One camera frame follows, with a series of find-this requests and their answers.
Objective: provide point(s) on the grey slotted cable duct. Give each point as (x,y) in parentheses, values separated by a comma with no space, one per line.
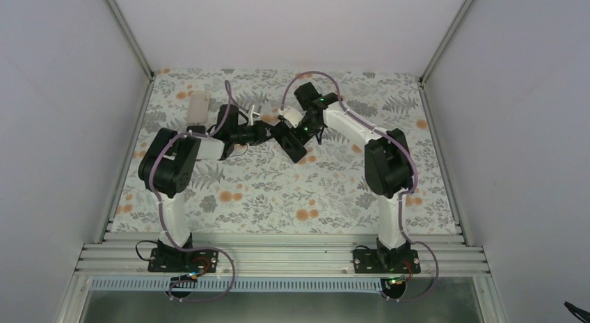
(243,284)

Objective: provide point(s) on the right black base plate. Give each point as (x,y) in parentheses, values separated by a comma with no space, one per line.
(366,261)

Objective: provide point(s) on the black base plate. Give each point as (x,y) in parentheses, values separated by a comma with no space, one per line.
(162,261)
(366,261)

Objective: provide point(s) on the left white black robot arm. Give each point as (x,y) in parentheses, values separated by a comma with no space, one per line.
(166,171)

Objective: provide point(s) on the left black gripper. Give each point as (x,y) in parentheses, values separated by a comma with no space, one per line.
(260,133)

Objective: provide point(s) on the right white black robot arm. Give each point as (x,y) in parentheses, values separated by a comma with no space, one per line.
(388,169)

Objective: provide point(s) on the left aluminium corner post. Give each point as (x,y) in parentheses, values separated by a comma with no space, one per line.
(124,26)

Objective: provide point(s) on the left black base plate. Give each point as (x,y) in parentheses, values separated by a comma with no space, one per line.
(162,261)

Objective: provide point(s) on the black object bottom corner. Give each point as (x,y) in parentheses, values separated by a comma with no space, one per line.
(581,314)

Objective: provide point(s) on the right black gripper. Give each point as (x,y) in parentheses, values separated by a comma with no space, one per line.
(301,138)

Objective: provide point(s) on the floral patterned table mat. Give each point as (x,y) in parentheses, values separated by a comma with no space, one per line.
(259,189)

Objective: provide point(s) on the right aluminium corner post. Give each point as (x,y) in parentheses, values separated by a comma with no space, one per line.
(446,39)

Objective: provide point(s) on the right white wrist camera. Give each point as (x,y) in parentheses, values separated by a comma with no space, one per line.
(291,115)

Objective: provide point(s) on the aluminium corner post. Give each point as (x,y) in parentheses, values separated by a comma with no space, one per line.
(124,26)
(446,39)

